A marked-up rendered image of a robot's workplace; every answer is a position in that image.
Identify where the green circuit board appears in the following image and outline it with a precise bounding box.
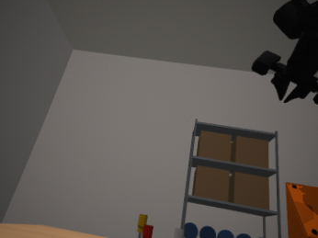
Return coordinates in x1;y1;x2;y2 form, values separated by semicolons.
137;214;185;238

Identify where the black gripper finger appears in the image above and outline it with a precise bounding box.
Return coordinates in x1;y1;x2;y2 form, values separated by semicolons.
284;86;310;103
270;79;290;101

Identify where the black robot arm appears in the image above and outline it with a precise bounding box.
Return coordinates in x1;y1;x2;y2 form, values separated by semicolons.
273;0;318;62

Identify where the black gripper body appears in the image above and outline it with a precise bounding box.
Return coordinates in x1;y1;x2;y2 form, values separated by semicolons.
252;51;318;105

